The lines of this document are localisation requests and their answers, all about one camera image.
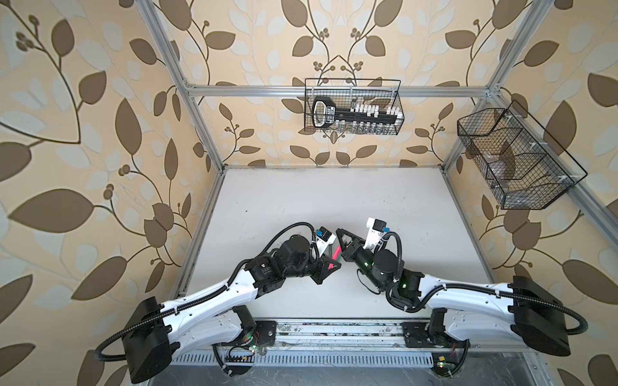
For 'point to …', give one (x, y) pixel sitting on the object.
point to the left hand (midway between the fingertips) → (335, 258)
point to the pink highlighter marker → (335, 256)
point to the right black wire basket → (525, 168)
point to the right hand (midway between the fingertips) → (334, 235)
